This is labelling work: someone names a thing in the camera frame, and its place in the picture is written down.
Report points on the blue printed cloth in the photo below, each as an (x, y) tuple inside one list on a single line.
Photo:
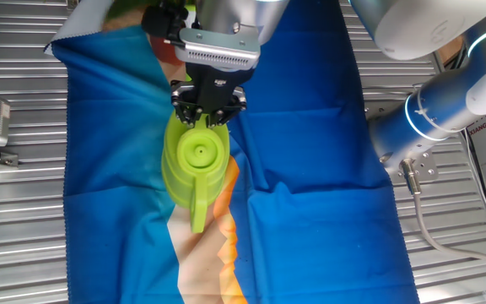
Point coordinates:
[(310, 232)]

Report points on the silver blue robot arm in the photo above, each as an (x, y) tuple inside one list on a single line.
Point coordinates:
[(437, 110)]

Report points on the potted anthurium plant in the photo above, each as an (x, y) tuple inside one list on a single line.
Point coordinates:
[(165, 52)]

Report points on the green plastic watering can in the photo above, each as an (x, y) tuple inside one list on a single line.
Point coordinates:
[(196, 152)]

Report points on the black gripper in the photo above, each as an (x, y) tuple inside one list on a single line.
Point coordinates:
[(217, 88)]

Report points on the black foam ball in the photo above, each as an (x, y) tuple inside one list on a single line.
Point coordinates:
[(154, 21)]

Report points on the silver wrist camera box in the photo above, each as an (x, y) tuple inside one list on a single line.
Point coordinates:
[(217, 50)]

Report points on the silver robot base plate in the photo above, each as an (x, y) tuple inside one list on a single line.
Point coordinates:
[(428, 166)]

